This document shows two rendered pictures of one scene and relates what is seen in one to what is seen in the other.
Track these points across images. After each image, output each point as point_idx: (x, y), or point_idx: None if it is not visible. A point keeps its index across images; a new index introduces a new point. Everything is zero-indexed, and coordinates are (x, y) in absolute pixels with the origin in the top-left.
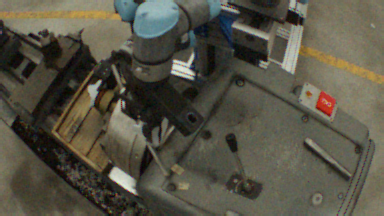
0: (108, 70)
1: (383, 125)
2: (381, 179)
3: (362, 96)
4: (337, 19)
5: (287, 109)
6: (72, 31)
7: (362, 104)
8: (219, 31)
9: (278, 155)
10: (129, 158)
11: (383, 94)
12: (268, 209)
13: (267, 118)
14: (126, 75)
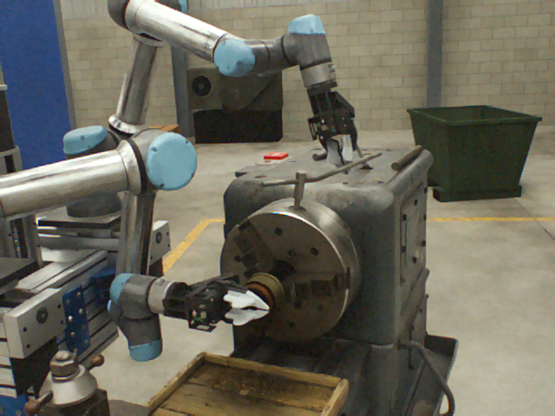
0: (210, 288)
1: (166, 355)
2: None
3: (109, 380)
4: None
5: (285, 165)
6: None
7: (124, 380)
8: (103, 305)
9: (331, 165)
10: (349, 237)
11: (114, 352)
12: (383, 163)
13: (297, 169)
14: (219, 278)
